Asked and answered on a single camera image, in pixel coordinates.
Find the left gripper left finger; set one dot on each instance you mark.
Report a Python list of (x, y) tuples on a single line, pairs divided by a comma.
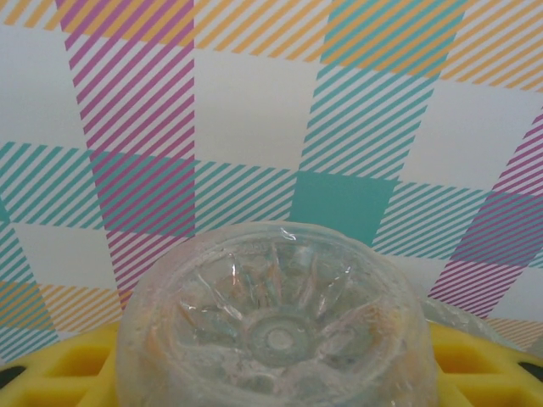
[(63, 373)]

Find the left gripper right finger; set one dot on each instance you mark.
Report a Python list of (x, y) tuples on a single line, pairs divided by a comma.
[(479, 373)]

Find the bottle with brown label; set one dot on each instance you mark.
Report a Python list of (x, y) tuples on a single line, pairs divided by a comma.
[(275, 339)]

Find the clear plastic bin liner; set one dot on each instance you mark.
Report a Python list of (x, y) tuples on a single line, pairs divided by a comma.
[(458, 320)]

